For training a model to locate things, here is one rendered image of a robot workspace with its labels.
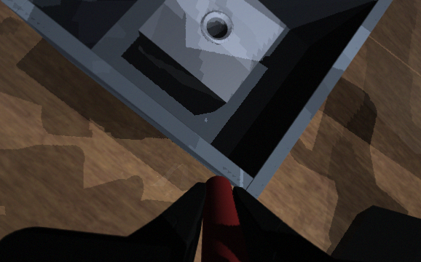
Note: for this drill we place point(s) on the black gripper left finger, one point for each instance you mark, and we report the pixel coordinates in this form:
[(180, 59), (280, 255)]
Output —
[(172, 236)]

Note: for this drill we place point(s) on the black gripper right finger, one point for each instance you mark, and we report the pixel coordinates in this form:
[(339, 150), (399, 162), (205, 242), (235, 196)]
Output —
[(269, 239)]

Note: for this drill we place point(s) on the dark red peg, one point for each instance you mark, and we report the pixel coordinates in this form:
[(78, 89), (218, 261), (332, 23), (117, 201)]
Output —
[(222, 234)]

